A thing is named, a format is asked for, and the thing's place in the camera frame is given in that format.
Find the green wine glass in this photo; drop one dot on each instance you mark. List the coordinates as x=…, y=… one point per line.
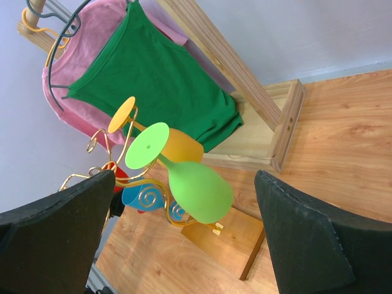
x=197, y=188

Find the orange yellow wine glass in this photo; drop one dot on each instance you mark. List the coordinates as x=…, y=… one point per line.
x=180, y=146

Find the green shirt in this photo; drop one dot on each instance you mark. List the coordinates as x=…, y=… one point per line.
x=190, y=102

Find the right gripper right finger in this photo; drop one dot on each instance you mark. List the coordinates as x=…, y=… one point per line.
x=316, y=247

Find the wooden frame post centre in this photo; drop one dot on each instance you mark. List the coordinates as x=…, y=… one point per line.
x=201, y=30

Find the blue wine glass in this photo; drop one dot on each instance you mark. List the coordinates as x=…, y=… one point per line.
x=150, y=195

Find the pink shirt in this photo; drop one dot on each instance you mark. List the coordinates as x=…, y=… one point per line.
x=101, y=22

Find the wooden hanger rod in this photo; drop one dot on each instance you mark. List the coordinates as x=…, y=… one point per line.
x=34, y=8

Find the gold wire glass rack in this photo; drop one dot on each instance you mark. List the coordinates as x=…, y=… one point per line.
x=113, y=165

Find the wooden frame post left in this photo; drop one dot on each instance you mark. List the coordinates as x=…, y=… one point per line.
x=43, y=40

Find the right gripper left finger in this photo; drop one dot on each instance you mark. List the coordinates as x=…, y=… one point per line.
x=48, y=246

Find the amber rack base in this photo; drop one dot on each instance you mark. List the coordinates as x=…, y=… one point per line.
x=233, y=243

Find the yellow clothes hanger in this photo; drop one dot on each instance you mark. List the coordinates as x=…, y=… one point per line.
x=61, y=47

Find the wooden frame post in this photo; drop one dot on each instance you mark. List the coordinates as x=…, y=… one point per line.
x=43, y=40
x=201, y=30

